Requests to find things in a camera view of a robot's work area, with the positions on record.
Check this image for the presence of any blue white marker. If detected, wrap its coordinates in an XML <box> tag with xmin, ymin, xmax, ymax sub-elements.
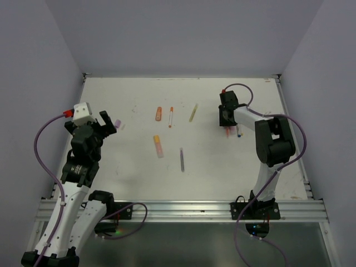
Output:
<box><xmin>236</xmin><ymin>125</ymin><xmax>242</xmax><ymax>137</ymax></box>

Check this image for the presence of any yellow green slim highlighter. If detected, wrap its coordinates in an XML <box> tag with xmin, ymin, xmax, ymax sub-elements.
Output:
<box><xmin>189</xmin><ymin>103</ymin><xmax>198</xmax><ymax>122</ymax></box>

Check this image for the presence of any orange capped white marker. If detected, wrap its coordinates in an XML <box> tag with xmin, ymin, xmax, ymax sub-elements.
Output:
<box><xmin>169</xmin><ymin>107</ymin><xmax>174</xmax><ymax>128</ymax></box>

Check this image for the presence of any yellow capped pink highlighter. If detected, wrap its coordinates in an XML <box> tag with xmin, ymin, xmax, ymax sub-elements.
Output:
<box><xmin>154</xmin><ymin>135</ymin><xmax>164</xmax><ymax>158</ymax></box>

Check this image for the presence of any purple slim pen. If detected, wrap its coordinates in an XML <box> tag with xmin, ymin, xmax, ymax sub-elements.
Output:
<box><xmin>180</xmin><ymin>147</ymin><xmax>185</xmax><ymax>172</ymax></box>

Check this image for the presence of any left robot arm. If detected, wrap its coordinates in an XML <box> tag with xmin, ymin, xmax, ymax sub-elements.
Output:
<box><xmin>21</xmin><ymin>110</ymin><xmax>117</xmax><ymax>266</ymax></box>

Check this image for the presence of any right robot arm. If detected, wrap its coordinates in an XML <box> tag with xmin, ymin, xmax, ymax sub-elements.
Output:
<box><xmin>219</xmin><ymin>90</ymin><xmax>296</xmax><ymax>220</ymax></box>

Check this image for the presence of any orange highlighter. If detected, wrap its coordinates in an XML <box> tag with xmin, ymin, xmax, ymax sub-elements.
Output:
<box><xmin>155</xmin><ymin>107</ymin><xmax>162</xmax><ymax>121</ymax></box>

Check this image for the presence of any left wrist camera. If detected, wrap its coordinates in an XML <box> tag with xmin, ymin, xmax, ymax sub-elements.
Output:
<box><xmin>72</xmin><ymin>102</ymin><xmax>96</xmax><ymax>127</ymax></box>

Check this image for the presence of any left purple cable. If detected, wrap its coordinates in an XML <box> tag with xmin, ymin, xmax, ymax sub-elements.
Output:
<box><xmin>33</xmin><ymin>110</ymin><xmax>75</xmax><ymax>267</ymax></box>

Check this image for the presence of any left base bracket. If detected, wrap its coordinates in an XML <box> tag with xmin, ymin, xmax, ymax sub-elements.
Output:
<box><xmin>109</xmin><ymin>201</ymin><xmax>133</xmax><ymax>221</ymax></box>

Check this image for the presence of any base bracket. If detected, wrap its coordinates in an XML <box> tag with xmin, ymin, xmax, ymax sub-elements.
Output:
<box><xmin>230</xmin><ymin>195</ymin><xmax>281</xmax><ymax>220</ymax></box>
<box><xmin>109</xmin><ymin>201</ymin><xmax>133</xmax><ymax>221</ymax></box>

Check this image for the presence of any aluminium rail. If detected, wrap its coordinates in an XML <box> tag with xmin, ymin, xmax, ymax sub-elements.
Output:
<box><xmin>38</xmin><ymin>197</ymin><xmax>330</xmax><ymax>223</ymax></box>

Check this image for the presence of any right base bracket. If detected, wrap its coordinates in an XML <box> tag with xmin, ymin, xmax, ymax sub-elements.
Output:
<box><xmin>230</xmin><ymin>195</ymin><xmax>281</xmax><ymax>220</ymax></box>

